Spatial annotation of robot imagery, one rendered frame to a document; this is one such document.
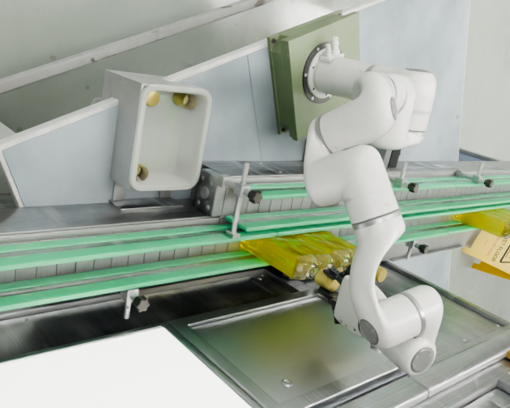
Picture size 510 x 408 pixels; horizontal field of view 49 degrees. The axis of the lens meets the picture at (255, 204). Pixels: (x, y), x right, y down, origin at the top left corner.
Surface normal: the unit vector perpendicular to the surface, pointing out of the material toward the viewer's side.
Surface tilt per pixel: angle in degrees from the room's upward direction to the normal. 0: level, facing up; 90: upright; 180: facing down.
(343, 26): 2
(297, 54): 2
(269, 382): 90
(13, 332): 90
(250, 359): 90
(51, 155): 0
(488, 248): 77
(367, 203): 61
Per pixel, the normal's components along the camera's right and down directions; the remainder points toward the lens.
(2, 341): 0.19, -0.94
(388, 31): 0.65, 0.34
